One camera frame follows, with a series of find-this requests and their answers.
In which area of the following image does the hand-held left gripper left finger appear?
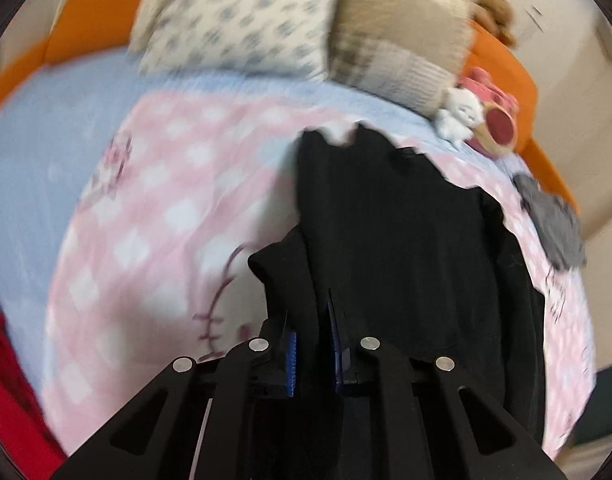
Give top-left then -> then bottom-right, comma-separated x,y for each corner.
51,332 -> 299,480

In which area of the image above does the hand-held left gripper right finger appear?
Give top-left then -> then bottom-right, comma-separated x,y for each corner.
327,300 -> 569,480

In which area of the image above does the black jacket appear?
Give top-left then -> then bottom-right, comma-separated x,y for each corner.
247,122 -> 547,461

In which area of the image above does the pink checked blanket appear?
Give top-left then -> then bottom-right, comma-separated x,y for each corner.
41,87 -> 599,461

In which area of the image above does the grey garment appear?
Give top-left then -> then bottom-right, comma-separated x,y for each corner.
513,174 -> 588,268

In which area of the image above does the white lamb plush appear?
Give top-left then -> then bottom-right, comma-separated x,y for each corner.
433,86 -> 485,141

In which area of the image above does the red garment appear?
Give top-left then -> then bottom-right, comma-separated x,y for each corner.
0,310 -> 67,471

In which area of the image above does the pink bear plush cushion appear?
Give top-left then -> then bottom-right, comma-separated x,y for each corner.
458,66 -> 520,158

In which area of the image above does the light blue bed sheet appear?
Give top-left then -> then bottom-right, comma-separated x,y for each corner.
0,50 -> 531,386

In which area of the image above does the beige patchwork pillow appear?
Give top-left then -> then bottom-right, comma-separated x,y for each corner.
328,0 -> 481,113

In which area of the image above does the floral white pillow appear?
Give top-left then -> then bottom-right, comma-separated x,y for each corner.
131,0 -> 347,81

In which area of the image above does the white wardrobe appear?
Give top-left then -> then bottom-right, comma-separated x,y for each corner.
530,10 -> 612,241

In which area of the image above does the brown teddy bear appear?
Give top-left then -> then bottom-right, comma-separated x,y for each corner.
473,0 -> 517,48

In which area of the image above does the orange bed frame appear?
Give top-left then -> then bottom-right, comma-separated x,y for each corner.
0,0 -> 581,216

